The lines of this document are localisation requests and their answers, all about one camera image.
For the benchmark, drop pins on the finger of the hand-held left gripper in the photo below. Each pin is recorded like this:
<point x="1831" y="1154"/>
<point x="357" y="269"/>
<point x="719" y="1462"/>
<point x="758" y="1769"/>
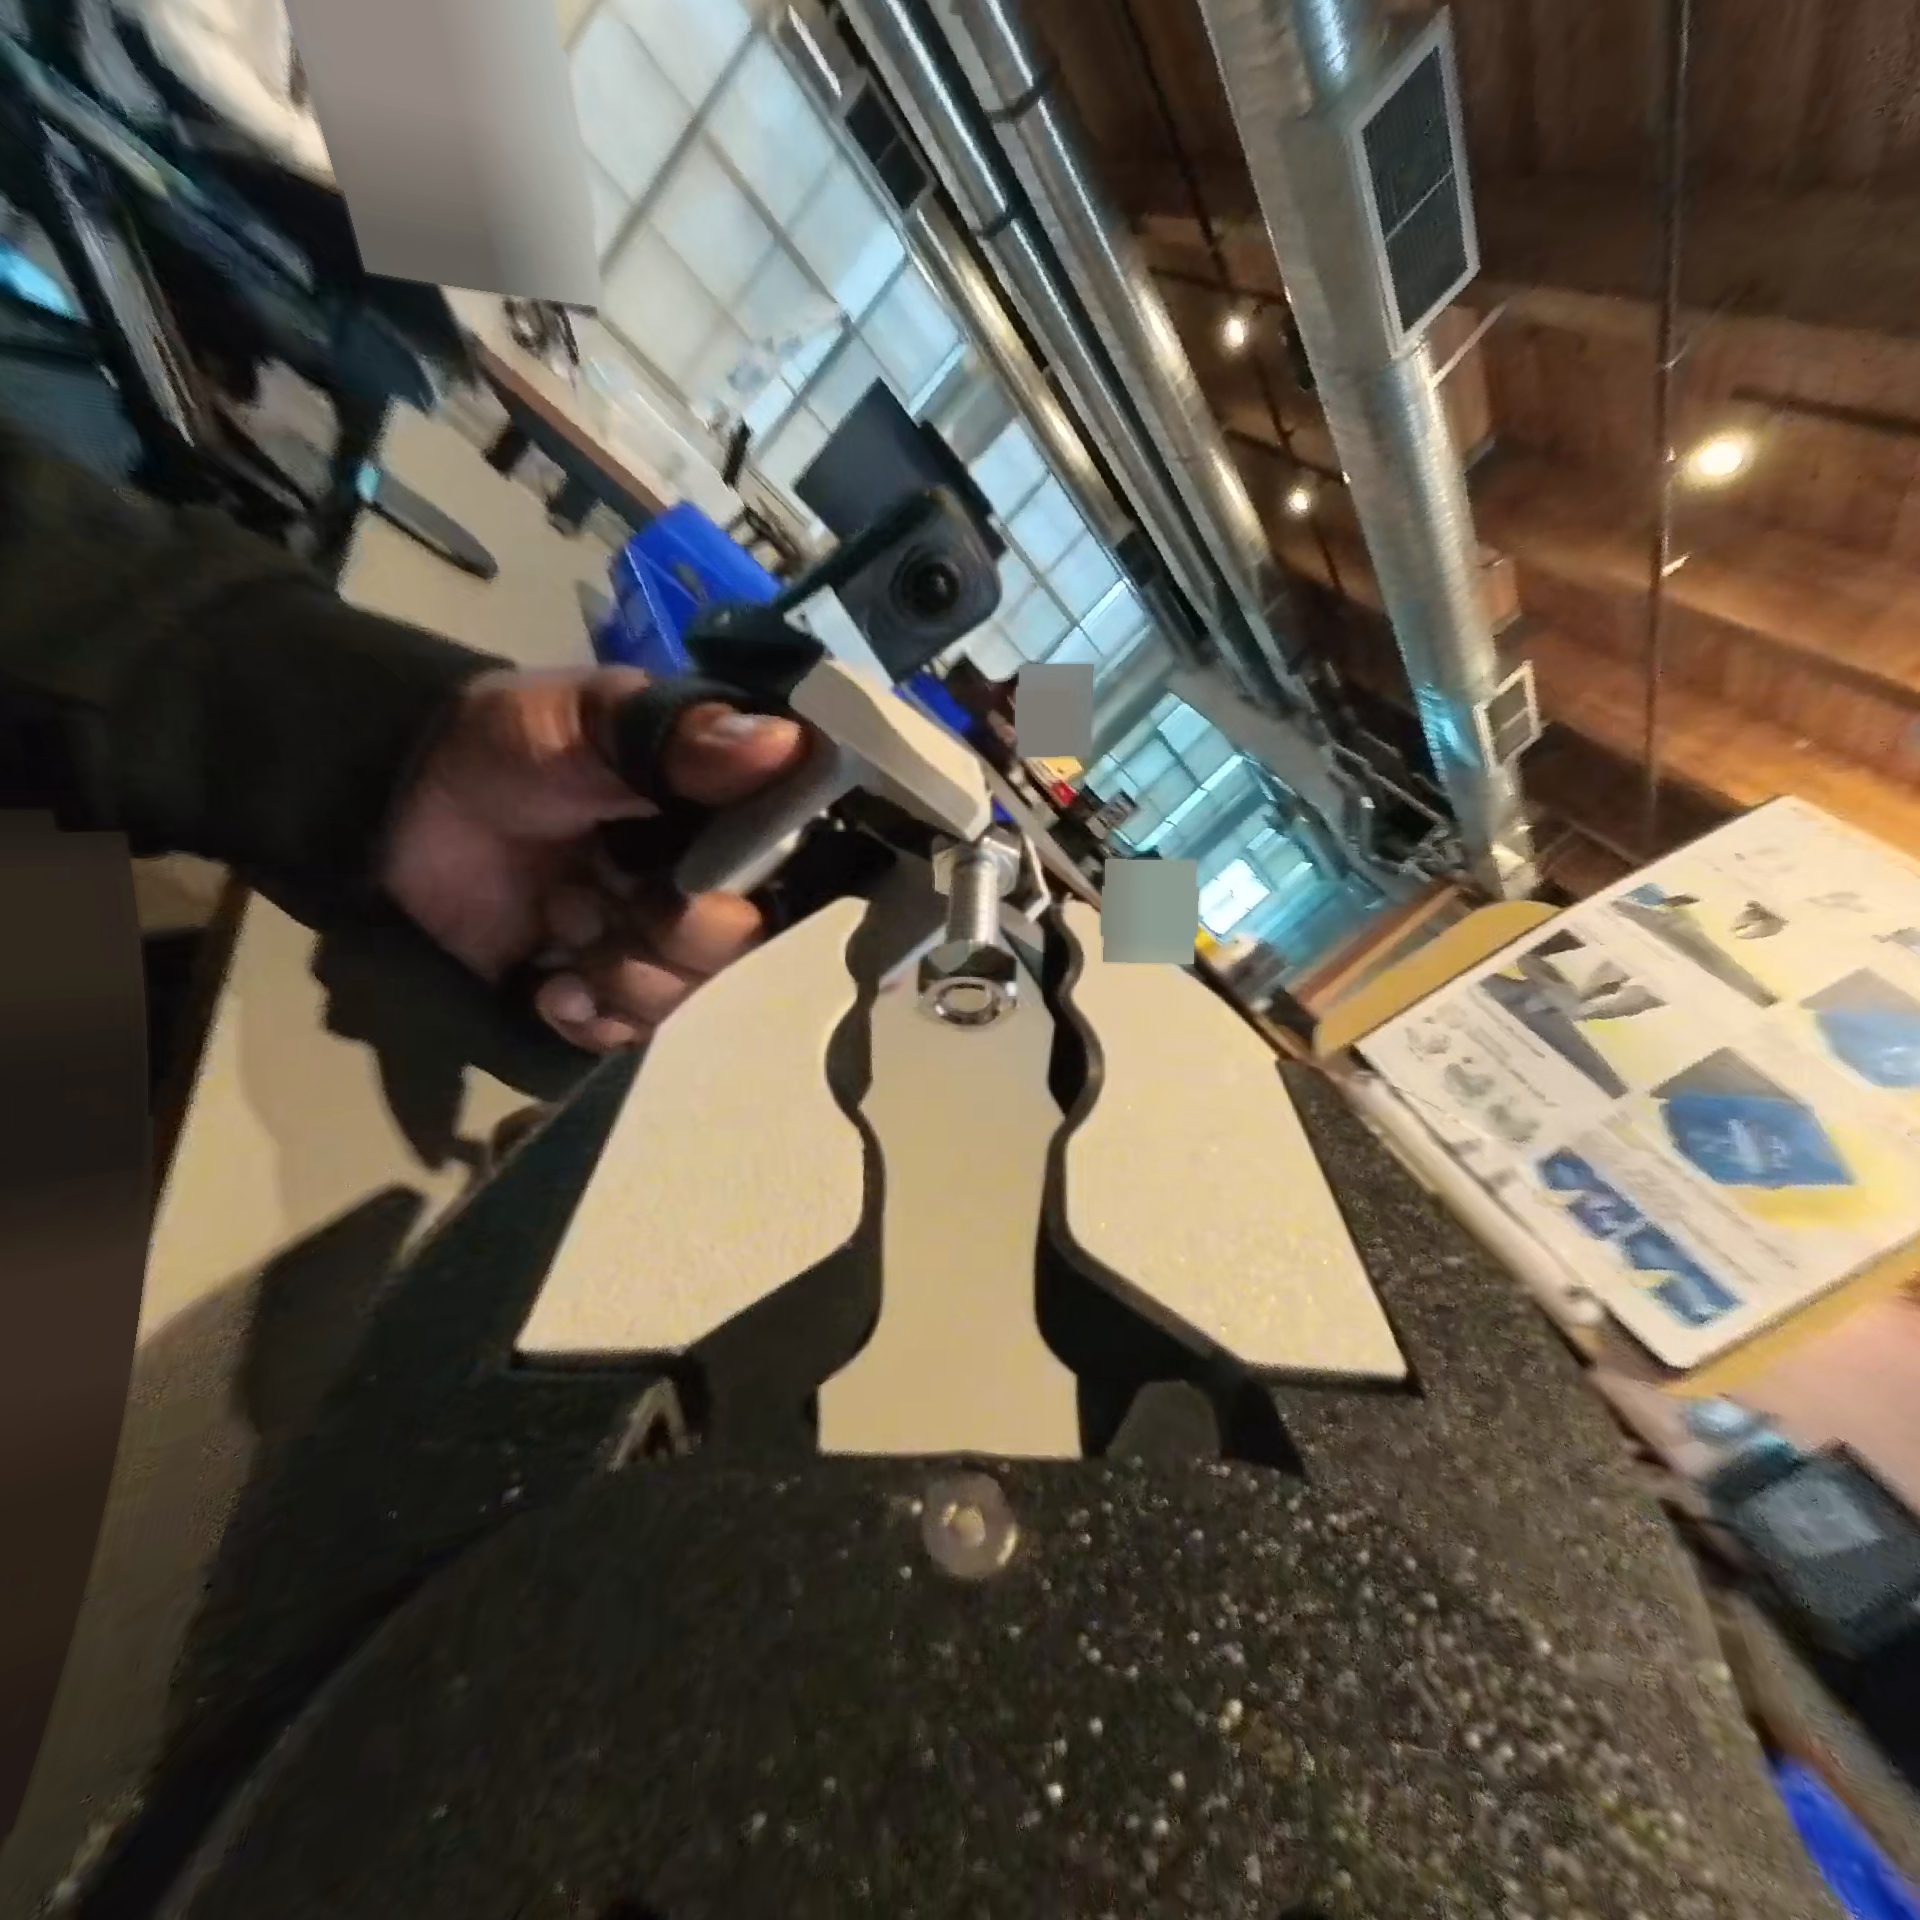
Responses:
<point x="1043" y="901"/>
<point x="893" y="742"/>

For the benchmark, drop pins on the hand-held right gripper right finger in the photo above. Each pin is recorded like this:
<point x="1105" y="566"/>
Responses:
<point x="1215" y="1200"/>

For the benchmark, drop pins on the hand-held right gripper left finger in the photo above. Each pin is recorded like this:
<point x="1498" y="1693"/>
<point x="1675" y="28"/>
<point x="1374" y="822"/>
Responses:
<point x="674" y="1171"/>

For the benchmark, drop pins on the steel bolt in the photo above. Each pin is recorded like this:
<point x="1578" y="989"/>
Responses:
<point x="974" y="908"/>

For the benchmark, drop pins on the steel hex nut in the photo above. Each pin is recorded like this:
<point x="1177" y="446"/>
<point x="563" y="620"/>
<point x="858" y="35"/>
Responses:
<point x="934" y="982"/>

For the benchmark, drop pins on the person's left forearm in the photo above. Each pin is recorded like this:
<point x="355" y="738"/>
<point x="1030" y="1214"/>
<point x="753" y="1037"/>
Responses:
<point x="195" y="704"/>

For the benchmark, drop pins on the large blue plastic bin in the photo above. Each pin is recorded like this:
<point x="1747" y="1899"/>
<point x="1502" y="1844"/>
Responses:
<point x="674" y="562"/>

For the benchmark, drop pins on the white vent grille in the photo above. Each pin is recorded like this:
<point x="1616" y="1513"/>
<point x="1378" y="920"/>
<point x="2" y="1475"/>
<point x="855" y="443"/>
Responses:
<point x="1507" y="714"/>
<point x="1418" y="180"/>

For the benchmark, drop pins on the printed instruction sheet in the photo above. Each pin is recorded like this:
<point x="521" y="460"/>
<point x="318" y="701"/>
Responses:
<point x="1725" y="1049"/>

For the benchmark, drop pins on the black device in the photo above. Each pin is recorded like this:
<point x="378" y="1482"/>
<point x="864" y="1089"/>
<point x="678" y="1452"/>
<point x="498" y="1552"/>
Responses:
<point x="1815" y="1546"/>

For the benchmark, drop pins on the round ceiling lamp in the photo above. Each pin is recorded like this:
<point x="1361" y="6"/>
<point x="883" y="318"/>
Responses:
<point x="1717" y="458"/>

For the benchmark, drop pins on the silver spiral duct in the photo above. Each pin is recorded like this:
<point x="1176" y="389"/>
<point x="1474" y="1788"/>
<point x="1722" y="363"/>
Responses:
<point x="1079" y="300"/>

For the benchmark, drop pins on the silver duct with vents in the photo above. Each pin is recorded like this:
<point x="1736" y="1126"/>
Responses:
<point x="1402" y="480"/>

